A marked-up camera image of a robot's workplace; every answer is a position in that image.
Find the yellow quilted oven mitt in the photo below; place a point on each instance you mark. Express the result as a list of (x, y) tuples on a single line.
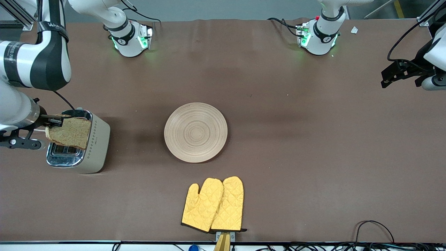
[(200, 209), (231, 202)]

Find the small metal bracket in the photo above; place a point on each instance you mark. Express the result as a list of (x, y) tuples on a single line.
[(232, 236)]

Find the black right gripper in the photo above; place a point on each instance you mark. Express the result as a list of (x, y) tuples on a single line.
[(44, 120)]

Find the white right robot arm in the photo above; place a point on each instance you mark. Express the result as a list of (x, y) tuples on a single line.
[(52, 59)]

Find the blue round knob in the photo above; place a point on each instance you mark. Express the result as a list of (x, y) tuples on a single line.
[(193, 248)]

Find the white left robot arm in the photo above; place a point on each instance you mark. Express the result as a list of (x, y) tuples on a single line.
[(324, 35)]

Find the brown bread slice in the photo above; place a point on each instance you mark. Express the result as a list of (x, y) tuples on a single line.
[(69, 134)]

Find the white paper scrap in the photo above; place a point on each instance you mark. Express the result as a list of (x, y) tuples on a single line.
[(354, 30)]

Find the wooden stick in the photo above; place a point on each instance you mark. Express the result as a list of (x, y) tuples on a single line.
[(223, 245)]

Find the round bamboo plate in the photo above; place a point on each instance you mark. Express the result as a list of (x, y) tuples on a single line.
[(195, 132)]

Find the cream and chrome toaster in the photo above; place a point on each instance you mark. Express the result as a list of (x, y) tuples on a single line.
[(99, 153)]

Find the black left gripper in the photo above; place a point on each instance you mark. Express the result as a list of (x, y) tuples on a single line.
[(417, 61)]

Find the aluminium frame profile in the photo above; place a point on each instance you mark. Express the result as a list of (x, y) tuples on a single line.
[(423, 21), (26, 23)]

